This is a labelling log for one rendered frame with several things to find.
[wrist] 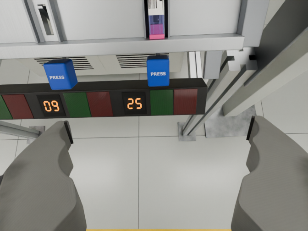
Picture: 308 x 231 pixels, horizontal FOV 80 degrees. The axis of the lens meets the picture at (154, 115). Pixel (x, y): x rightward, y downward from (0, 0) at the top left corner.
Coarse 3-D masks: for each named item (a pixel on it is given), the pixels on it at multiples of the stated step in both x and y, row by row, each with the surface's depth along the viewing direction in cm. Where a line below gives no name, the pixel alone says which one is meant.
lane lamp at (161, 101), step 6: (150, 90) 23; (156, 90) 23; (162, 90) 23; (168, 90) 23; (150, 96) 23; (156, 96) 23; (162, 96) 23; (168, 96) 23; (150, 102) 24; (156, 102) 24; (162, 102) 24; (168, 102) 24; (156, 108) 24; (162, 108) 24; (168, 108) 24; (156, 114) 25; (162, 114) 25; (168, 114) 25
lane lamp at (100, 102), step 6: (90, 96) 24; (96, 96) 24; (102, 96) 23; (108, 96) 23; (90, 102) 24; (96, 102) 24; (102, 102) 24; (108, 102) 24; (90, 108) 24; (96, 108) 24; (102, 108) 24; (108, 108) 24; (96, 114) 25; (102, 114) 25; (108, 114) 25
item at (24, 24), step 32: (0, 0) 18; (32, 0) 18; (64, 0) 18; (96, 0) 18; (128, 0) 17; (192, 0) 17; (224, 0) 17; (0, 32) 19; (32, 32) 19; (64, 32) 19; (96, 32) 19; (128, 32) 19; (192, 32) 19; (224, 32) 19
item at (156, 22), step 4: (148, 16) 17; (152, 16) 17; (156, 16) 17; (160, 16) 17; (152, 20) 17; (156, 20) 17; (160, 20) 17; (152, 24) 17; (156, 24) 17; (160, 24) 17; (152, 28) 17; (156, 28) 17; (160, 28) 17; (152, 32) 17; (156, 32) 17; (160, 32) 17
